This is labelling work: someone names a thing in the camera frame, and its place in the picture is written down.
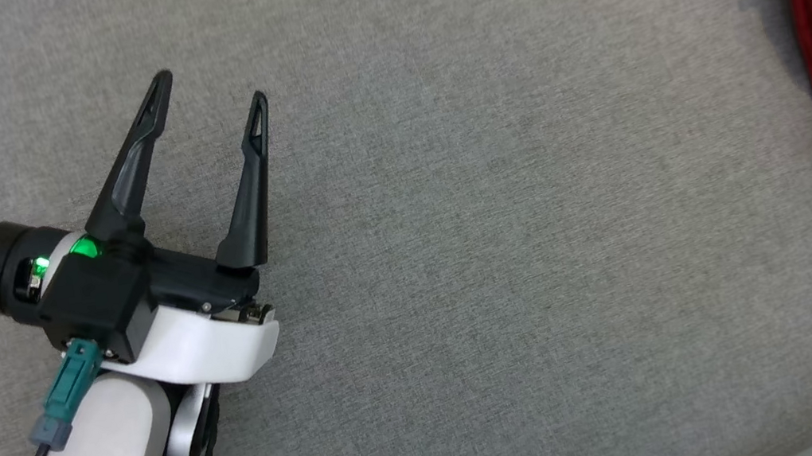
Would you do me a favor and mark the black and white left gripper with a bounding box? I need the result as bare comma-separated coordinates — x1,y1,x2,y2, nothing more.
0,55,309,419

